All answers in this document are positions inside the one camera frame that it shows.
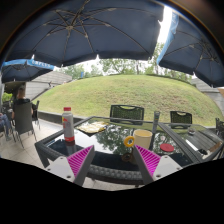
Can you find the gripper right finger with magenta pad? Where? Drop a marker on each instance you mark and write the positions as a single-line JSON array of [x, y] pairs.
[[152, 166]]

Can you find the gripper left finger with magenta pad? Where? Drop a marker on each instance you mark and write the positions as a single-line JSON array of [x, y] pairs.
[[73, 168]]

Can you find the red round lid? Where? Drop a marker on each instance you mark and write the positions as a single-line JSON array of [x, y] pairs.
[[166, 147]]

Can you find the cream paper cup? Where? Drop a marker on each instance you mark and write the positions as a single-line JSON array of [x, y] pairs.
[[142, 138]]

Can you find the yellow tape roll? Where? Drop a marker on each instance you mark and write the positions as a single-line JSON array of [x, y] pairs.
[[129, 141]]

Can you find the black wicker glass-top table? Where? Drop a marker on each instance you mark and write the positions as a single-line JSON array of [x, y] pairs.
[[113, 162]]

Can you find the adjacent glass table right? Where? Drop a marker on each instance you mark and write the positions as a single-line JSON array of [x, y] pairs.
[[193, 145]]

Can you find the white bottle with red cap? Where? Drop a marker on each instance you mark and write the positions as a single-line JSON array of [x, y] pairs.
[[68, 127]]

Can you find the umbrella pole on table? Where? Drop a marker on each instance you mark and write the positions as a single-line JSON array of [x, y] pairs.
[[155, 123]]

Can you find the dark wicker chair right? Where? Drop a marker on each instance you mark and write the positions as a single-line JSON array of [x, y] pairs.
[[180, 119]]

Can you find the dark wicker chair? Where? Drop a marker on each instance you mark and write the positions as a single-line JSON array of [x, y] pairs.
[[180, 119], [134, 114]]

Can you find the dark wicker chair centre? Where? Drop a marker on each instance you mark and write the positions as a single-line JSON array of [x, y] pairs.
[[134, 114]]

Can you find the grey chair at left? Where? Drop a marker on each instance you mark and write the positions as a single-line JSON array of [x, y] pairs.
[[23, 119]]

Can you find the seated person in black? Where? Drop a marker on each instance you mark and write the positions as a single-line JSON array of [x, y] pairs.
[[20, 98]]

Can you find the left far blue umbrella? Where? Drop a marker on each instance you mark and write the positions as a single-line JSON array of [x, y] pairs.
[[24, 70]]

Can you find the right dark blue umbrella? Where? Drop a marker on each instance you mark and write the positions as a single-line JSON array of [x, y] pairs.
[[189, 51]]

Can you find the large dark blue umbrella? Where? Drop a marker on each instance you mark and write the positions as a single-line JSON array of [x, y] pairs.
[[73, 31]]

